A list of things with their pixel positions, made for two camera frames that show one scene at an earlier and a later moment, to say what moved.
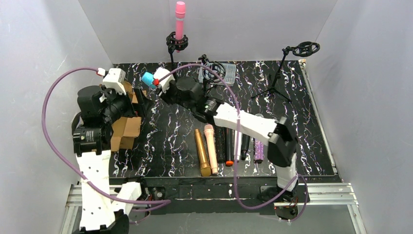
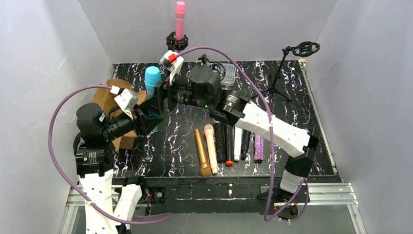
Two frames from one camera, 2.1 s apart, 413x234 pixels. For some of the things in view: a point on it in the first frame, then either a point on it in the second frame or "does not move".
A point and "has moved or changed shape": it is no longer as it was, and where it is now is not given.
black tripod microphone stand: [212, 71] does not move
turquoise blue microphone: [148, 78] has moved or changed shape
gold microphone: [205, 170] does not move
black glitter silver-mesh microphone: [220, 144] does not move
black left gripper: [131, 100] → [140, 119]
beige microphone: [210, 134] does not move
